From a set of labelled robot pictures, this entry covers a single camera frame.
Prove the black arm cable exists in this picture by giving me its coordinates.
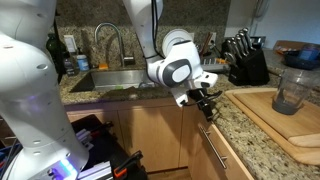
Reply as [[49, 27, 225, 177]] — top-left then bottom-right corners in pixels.
[[150, 0, 160, 58]]

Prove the grey metal dish rack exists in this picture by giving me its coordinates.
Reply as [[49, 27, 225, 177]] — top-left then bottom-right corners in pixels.
[[199, 54, 232, 73]]

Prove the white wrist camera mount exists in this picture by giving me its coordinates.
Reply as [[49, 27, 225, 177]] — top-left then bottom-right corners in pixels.
[[172, 87, 190, 108]]

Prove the dark green glass bottle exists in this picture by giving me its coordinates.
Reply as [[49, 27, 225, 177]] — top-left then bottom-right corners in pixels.
[[46, 32, 67, 84]]

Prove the small wooden cutting board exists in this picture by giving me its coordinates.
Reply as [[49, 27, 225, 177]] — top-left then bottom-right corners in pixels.
[[232, 91, 320, 148]]

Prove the wooden drawer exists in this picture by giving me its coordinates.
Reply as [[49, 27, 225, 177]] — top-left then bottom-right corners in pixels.
[[187, 105, 255, 180]]

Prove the steel handled knife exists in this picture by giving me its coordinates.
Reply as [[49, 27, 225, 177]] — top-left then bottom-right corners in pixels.
[[223, 51, 236, 65], [243, 27, 257, 52], [232, 34, 244, 58], [226, 39, 238, 63], [237, 31, 250, 55]]

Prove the black knife block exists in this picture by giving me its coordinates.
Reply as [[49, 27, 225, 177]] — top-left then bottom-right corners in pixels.
[[228, 47, 271, 87]]

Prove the orange and black clamp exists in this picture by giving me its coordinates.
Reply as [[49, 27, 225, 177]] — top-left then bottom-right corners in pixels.
[[112, 150, 145, 180]]

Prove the white jar with blue label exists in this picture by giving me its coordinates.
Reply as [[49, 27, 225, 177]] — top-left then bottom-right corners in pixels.
[[75, 54, 91, 72]]

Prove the clear blender jar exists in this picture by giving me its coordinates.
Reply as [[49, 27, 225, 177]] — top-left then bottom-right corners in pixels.
[[271, 67, 316, 116]]

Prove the chrome faucet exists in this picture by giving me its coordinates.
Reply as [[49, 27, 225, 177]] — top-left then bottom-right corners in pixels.
[[94, 22, 136, 68]]

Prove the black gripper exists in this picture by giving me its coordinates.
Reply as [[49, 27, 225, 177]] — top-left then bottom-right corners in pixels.
[[188, 87, 215, 122]]

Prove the large wooden cutting board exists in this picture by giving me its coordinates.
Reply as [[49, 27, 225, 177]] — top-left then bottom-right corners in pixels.
[[224, 87, 320, 167]]

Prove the white wall outlet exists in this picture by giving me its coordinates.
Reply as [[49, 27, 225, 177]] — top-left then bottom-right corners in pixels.
[[209, 31, 218, 45]]

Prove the small dark bottle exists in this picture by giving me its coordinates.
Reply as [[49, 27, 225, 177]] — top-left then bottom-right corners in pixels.
[[63, 56, 76, 77]]

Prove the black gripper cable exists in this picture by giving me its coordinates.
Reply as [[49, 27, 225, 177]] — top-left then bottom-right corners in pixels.
[[182, 90, 223, 108]]

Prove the dark blue bowl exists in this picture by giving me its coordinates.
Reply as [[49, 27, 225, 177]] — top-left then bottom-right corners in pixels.
[[283, 42, 320, 71]]

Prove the silver aluminium profile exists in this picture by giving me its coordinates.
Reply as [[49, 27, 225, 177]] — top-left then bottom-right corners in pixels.
[[76, 161, 115, 180]]

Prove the steel bar drawer handle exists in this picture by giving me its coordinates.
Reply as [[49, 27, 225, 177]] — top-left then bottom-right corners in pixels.
[[198, 124, 229, 170]]

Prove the wooden utensils bundle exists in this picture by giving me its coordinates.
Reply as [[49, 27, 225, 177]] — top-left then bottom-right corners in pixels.
[[199, 31, 215, 57]]

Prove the stainless steel sink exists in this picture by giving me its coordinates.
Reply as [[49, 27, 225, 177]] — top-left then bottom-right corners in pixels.
[[69, 68, 158, 94]]

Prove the black tool case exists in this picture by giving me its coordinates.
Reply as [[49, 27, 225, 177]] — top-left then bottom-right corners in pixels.
[[70, 113, 148, 180]]

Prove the brown wooden tray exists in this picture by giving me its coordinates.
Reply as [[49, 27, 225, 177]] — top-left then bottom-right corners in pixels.
[[272, 39, 306, 56]]

